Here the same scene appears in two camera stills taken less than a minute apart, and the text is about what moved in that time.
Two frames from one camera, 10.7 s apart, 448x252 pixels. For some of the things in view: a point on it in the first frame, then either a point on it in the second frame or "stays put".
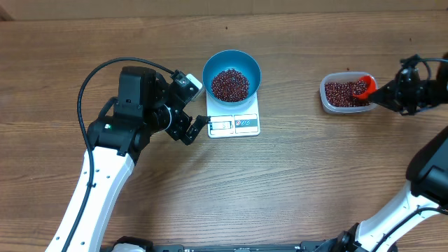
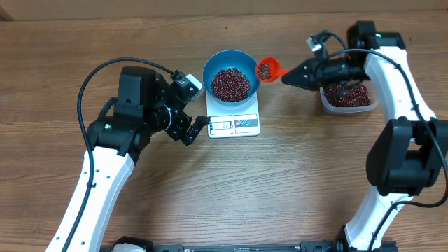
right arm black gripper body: [414, 94] → [335, 71]
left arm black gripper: [178, 130] stays put
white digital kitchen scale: [232, 122] stays put
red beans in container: [340, 94] stays put
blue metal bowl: [231, 78] stays put
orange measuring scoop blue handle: [371, 87] → [269, 69]
